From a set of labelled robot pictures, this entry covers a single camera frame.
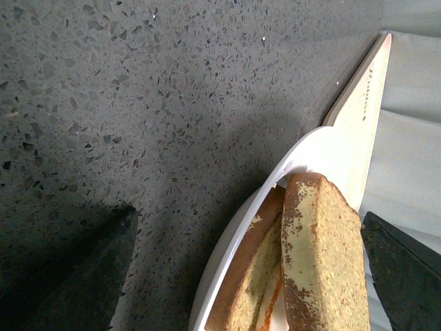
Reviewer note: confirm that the cream rabbit tray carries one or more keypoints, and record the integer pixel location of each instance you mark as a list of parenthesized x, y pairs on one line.
[(356, 113)]

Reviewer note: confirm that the white curtain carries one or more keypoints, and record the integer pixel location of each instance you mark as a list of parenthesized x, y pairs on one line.
[(403, 185)]

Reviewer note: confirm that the fried egg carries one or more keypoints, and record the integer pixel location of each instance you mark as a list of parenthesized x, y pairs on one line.
[(272, 314)]

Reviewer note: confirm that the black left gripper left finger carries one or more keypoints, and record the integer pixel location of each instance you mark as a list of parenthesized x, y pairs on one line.
[(81, 289)]

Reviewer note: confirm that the bread slice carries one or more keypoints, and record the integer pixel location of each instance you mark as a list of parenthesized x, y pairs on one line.
[(237, 304), (323, 260)]

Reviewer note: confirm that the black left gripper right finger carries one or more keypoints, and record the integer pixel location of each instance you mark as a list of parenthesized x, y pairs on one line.
[(406, 275)]

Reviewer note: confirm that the white round plate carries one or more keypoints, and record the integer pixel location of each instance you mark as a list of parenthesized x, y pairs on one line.
[(342, 156)]

